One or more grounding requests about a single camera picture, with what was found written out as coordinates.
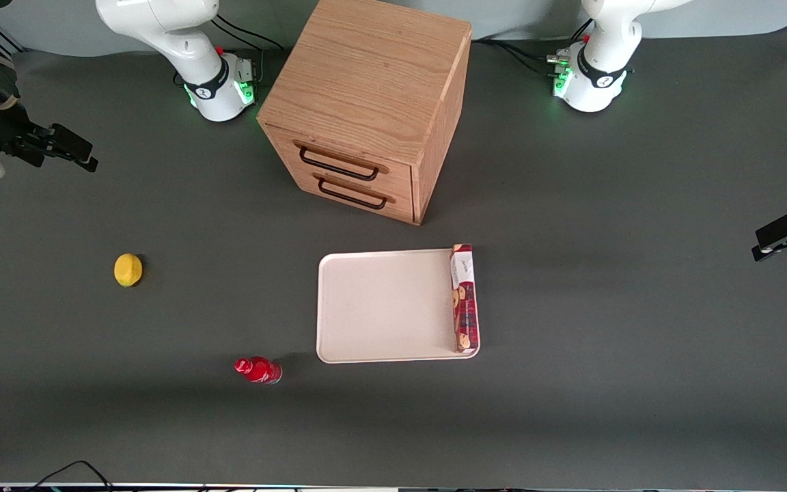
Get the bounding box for black cables at left arm base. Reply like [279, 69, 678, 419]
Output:
[473, 37, 576, 78]

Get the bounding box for thin black cable at table edge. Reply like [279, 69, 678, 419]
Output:
[27, 460, 115, 492]

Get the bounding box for black cables at arm base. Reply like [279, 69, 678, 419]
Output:
[211, 14, 286, 53]
[473, 37, 576, 78]

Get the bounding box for beige plastic tray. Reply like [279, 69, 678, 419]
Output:
[316, 247, 482, 364]

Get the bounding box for yellow lemon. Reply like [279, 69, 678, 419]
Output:
[113, 253, 144, 289]

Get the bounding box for wooden two-drawer cabinet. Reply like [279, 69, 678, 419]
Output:
[257, 0, 473, 227]

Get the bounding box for long black drawer handle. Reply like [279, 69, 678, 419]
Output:
[297, 145, 381, 182]

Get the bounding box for red tartan cookie box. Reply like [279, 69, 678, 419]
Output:
[449, 243, 482, 354]

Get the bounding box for grey table mat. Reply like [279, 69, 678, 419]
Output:
[0, 24, 787, 490]

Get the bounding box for short black drawer handle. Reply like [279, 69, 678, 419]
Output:
[316, 177, 389, 210]

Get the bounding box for black cables at right arm base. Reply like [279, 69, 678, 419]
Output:
[211, 14, 286, 53]

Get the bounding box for red coke bottle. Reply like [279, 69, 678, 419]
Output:
[233, 355, 284, 385]

